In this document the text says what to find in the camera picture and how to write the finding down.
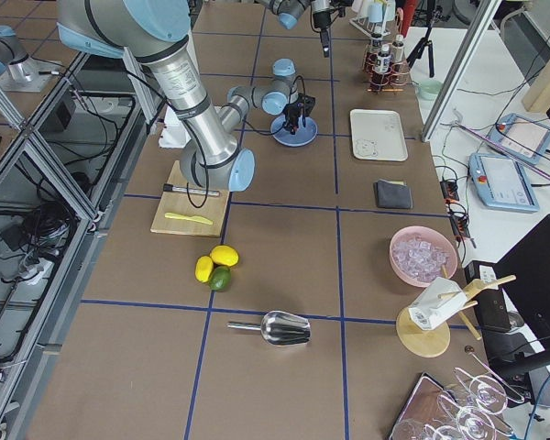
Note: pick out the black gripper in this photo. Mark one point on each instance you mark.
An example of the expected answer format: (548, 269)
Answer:
(321, 19)
(292, 111)

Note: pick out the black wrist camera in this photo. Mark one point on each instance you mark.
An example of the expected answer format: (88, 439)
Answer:
(306, 104)

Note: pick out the metal ice scoop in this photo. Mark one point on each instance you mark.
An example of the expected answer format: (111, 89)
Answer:
(279, 328)

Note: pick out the pink bowl with ice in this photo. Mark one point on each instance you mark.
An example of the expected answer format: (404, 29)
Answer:
(419, 254)

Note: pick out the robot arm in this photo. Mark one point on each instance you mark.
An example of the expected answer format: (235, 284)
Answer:
(288, 13)
(157, 34)

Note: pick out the black monitor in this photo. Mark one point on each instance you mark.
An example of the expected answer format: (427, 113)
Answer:
(529, 262)

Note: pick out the white wire cup rack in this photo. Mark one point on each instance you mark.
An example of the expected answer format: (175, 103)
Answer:
(374, 16)

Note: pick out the black tripod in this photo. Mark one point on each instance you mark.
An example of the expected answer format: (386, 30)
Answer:
(433, 14)

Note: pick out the wooden cutting board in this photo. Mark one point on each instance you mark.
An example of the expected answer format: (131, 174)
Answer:
(178, 203)

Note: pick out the yellow plastic knife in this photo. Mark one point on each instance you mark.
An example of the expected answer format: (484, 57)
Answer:
(191, 218)

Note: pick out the copper wire bottle rack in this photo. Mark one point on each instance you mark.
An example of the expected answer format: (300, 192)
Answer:
(393, 81)

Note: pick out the whole yellow lemon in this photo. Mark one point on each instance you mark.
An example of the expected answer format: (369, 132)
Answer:
(224, 255)

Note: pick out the grey folded cloth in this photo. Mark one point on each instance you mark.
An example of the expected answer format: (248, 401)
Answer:
(392, 195)

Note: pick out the green bowl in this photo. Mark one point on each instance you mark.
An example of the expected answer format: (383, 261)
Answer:
(428, 89)

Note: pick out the tea bottle white cap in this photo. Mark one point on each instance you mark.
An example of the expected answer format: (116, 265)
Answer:
(383, 59)

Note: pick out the green lime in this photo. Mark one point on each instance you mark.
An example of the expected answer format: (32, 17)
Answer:
(220, 278)

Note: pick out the steel cylinder tool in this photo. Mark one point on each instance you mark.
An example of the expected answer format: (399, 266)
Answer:
(170, 188)

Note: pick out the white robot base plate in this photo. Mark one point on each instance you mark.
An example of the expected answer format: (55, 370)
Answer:
(173, 134)

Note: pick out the cream bear tray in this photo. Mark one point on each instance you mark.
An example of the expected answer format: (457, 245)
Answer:
(377, 135)

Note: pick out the wooden round stand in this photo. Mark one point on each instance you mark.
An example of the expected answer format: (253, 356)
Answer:
(433, 343)

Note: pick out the blue teach pendant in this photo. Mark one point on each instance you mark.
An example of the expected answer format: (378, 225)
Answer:
(521, 137)
(502, 183)

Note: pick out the blue round plate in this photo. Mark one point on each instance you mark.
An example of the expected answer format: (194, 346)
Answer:
(304, 134)

